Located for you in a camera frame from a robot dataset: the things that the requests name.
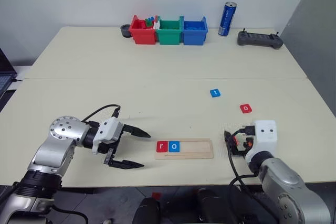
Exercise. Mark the grey handheld controller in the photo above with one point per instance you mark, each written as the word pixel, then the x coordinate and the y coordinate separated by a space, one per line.
pixel 260 40

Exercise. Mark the red letter block r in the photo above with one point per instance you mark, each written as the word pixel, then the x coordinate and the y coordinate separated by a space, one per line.
pixel 162 146

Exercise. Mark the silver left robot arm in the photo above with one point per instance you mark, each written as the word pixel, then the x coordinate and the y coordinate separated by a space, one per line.
pixel 63 129

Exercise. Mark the blue letter block t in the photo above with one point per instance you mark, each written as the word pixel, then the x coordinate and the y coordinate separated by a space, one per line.
pixel 215 93

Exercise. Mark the blue letter block o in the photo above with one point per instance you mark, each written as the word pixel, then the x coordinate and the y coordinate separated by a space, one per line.
pixel 174 146

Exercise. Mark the green toy bricks pile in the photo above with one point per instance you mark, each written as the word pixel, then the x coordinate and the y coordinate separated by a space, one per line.
pixel 169 27

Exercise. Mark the red letter block o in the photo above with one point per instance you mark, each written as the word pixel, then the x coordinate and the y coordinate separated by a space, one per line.
pixel 246 108

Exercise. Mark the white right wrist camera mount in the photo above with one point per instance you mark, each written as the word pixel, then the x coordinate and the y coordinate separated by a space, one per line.
pixel 265 132

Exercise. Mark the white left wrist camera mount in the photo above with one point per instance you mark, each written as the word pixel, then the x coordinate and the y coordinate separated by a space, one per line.
pixel 110 130

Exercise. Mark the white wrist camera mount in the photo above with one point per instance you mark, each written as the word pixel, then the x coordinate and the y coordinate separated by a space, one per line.
pixel 265 132
pixel 110 130

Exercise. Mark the dark laptop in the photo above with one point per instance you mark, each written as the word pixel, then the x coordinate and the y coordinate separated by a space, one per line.
pixel 5 69

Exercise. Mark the wooden letter tray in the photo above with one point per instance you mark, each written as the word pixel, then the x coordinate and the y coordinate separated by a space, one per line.
pixel 194 148

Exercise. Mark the dark rounded shape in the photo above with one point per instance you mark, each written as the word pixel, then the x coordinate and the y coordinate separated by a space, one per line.
pixel 215 208
pixel 147 212

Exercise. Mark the blue toy bricks pile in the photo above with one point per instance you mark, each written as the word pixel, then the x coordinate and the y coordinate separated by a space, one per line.
pixel 193 26

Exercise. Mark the small red object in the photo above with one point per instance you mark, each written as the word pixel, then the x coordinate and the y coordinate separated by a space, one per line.
pixel 156 195

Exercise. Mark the blue plastic bin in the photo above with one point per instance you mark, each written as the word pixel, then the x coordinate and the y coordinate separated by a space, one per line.
pixel 193 37

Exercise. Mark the white toy piece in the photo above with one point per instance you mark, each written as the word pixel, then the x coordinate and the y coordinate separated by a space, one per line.
pixel 157 24

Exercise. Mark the black flat device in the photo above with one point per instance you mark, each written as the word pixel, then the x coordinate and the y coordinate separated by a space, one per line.
pixel 6 99

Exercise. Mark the green plastic bin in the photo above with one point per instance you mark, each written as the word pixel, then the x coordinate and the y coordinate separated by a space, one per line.
pixel 169 36

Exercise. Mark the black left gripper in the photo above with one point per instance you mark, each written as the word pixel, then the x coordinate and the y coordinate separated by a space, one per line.
pixel 111 153

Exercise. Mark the red plastic bin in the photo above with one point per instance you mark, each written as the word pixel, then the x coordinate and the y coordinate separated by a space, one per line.
pixel 143 35

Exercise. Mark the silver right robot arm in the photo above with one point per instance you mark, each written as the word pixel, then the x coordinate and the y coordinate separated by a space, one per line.
pixel 288 182

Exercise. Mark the green toy brick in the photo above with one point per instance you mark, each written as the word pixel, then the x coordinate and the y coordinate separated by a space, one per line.
pixel 149 23

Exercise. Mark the small blue toy brick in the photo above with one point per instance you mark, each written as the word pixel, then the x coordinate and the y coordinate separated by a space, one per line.
pixel 151 18

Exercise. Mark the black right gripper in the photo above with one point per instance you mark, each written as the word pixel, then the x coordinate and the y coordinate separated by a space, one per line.
pixel 240 150

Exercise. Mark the blue drink can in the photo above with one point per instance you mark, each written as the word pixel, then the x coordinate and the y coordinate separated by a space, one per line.
pixel 225 20

